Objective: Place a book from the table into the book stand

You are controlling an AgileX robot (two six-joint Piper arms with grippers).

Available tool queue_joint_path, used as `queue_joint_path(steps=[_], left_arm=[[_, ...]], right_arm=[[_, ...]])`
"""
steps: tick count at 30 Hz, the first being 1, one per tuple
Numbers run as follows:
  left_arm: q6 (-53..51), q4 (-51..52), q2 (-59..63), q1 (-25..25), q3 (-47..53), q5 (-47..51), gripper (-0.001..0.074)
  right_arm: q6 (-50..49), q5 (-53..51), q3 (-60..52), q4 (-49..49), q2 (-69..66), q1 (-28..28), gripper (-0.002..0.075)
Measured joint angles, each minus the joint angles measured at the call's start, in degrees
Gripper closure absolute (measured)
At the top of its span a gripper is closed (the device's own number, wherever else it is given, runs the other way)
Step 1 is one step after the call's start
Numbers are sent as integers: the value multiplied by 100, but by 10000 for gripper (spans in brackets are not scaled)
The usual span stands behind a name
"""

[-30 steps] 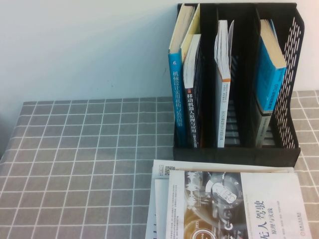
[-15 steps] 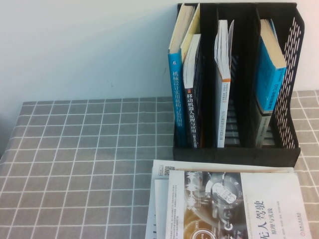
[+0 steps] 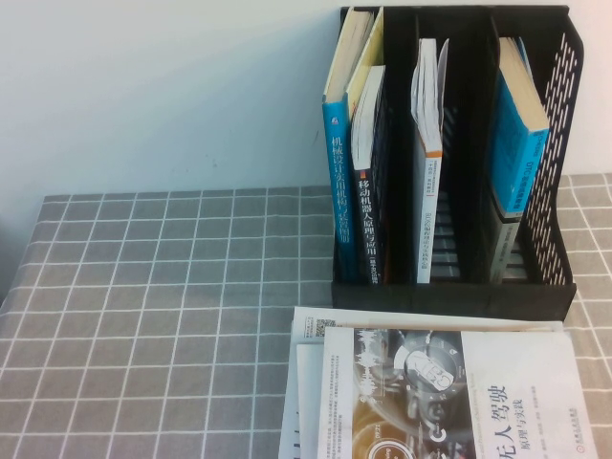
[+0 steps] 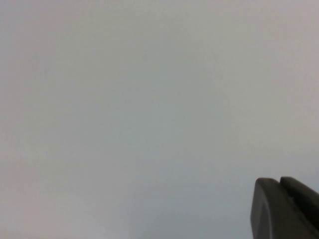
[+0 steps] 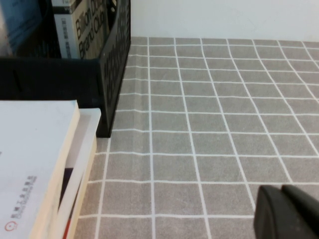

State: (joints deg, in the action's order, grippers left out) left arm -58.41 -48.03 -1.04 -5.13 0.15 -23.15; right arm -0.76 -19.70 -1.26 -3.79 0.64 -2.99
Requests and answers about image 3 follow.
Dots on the thick blue spine book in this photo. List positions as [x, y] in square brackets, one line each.
[339, 191]

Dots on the black spine robotics book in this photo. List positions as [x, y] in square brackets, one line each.
[370, 225]

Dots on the white book with QR code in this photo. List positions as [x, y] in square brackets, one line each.
[311, 325]

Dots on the white spine book orange stripe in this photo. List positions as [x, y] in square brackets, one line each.
[430, 205]

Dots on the black perforated book stand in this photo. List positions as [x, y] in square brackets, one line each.
[444, 301]

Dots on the plain pale white book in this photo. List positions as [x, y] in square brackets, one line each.
[310, 397]

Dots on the blue cover book grey spine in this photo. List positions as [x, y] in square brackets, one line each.
[514, 158]

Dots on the white book with gear picture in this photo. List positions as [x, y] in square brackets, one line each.
[502, 382]

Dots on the grey checkered tablecloth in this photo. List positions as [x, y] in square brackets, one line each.
[143, 287]

